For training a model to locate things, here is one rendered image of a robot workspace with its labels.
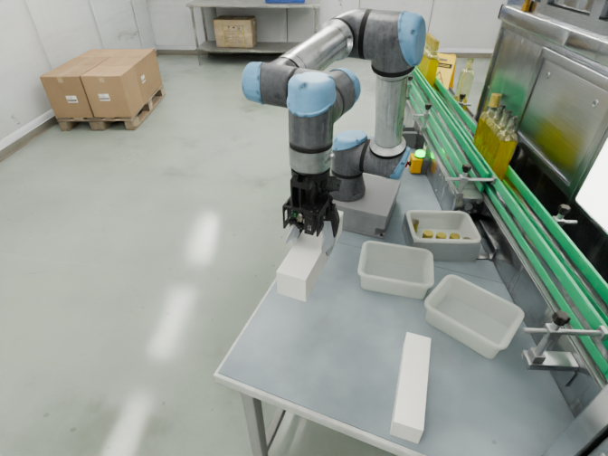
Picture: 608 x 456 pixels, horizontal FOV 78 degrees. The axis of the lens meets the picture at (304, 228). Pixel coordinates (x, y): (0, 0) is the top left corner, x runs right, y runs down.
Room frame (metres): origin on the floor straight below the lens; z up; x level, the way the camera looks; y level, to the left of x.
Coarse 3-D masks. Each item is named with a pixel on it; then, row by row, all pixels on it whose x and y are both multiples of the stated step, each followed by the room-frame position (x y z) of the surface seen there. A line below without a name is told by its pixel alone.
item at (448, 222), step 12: (408, 216) 1.07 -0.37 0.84; (420, 216) 1.10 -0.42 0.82; (432, 216) 1.09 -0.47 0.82; (444, 216) 1.09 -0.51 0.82; (456, 216) 1.09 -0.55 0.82; (468, 216) 1.07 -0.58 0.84; (420, 228) 1.09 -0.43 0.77; (432, 228) 1.09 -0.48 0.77; (444, 228) 1.09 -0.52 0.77; (456, 228) 1.09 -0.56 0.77; (468, 228) 1.03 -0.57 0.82; (420, 240) 0.94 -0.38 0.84; (432, 240) 0.94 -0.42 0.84; (444, 240) 0.94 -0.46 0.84; (456, 240) 0.94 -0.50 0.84; (468, 240) 0.94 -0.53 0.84
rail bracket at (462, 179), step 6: (462, 168) 1.13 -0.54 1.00; (468, 168) 1.12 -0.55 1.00; (462, 174) 1.13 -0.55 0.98; (450, 180) 1.13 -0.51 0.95; (456, 180) 1.13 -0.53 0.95; (462, 180) 1.12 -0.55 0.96; (468, 180) 1.13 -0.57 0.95; (474, 180) 1.12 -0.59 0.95; (480, 180) 1.12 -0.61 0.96; (486, 180) 1.12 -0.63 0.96; (492, 180) 1.12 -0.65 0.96; (462, 186) 1.12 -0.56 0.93; (456, 192) 1.13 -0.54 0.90; (462, 192) 1.13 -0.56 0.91
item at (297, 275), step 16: (304, 240) 0.61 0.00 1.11; (320, 240) 0.61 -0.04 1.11; (336, 240) 0.67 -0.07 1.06; (288, 256) 0.56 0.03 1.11; (304, 256) 0.56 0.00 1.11; (320, 256) 0.57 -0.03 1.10; (288, 272) 0.51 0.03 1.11; (304, 272) 0.51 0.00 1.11; (288, 288) 0.51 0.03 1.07; (304, 288) 0.49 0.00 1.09
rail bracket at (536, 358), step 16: (560, 320) 0.48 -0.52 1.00; (544, 336) 0.49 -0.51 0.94; (560, 336) 0.48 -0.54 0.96; (528, 352) 0.50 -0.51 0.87; (544, 352) 0.51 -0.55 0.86; (560, 352) 0.51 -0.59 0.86; (528, 368) 0.47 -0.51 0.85; (544, 368) 0.47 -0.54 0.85; (560, 368) 0.47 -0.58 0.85; (576, 368) 0.47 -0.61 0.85
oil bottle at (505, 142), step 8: (496, 136) 1.25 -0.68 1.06; (504, 136) 1.21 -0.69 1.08; (512, 136) 1.20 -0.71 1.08; (496, 144) 1.23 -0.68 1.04; (504, 144) 1.20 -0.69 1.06; (512, 144) 1.20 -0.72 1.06; (496, 152) 1.21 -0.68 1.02; (504, 152) 1.20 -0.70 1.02; (512, 152) 1.20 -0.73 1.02; (488, 160) 1.25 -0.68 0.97; (496, 160) 1.20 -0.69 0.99; (504, 160) 1.20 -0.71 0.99; (496, 168) 1.20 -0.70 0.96; (504, 168) 1.20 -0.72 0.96
